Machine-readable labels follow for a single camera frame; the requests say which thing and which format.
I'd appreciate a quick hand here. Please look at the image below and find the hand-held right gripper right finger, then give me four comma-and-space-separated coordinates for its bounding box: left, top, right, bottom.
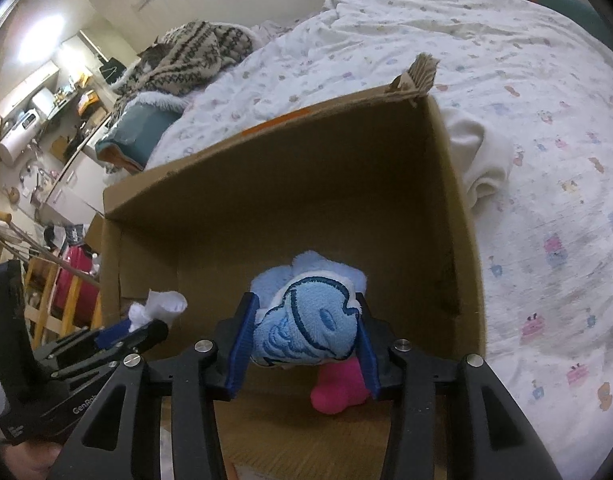
355, 296, 562, 480

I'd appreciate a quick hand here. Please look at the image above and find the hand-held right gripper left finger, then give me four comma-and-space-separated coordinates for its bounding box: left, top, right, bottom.
50, 292, 261, 480

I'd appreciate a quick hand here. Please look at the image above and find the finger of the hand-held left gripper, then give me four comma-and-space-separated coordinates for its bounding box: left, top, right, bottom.
34, 318, 169, 386

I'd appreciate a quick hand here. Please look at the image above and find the white soft cloth piece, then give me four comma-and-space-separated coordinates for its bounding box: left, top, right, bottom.
128, 289, 188, 333

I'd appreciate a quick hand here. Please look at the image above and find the light blue plush toy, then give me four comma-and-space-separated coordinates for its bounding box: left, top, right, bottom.
249, 251, 368, 368

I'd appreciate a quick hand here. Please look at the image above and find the brown cardboard box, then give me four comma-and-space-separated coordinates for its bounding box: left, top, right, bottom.
86, 53, 487, 480

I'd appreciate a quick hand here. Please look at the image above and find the person's left hand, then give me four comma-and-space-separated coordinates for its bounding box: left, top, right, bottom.
0, 435, 62, 480

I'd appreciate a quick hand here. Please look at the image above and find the magenta suitcase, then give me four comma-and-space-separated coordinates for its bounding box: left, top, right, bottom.
53, 245, 101, 311

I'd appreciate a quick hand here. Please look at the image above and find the wooden rack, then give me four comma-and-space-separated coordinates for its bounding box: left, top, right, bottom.
0, 209, 103, 346

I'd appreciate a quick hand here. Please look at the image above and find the teal fleece-lined blanket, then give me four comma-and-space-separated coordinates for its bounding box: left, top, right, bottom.
95, 105, 183, 171

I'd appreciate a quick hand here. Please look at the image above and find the white printed bed sheet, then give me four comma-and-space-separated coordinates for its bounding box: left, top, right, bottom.
146, 0, 613, 480

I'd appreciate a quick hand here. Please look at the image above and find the cream folded cloth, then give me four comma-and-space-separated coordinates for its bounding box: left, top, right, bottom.
443, 109, 515, 212

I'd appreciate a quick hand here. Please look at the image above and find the white kitchen appliance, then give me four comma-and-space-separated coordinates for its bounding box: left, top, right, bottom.
0, 108, 42, 165

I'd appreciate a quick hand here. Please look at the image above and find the cluttered kitchen counter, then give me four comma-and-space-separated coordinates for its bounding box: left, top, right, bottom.
0, 55, 127, 221

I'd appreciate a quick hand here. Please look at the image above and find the patterned knit blanket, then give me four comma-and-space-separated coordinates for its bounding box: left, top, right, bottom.
112, 20, 254, 111

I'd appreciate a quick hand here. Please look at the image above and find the teal headboard cushion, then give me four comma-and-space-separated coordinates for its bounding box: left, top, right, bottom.
473, 0, 612, 66

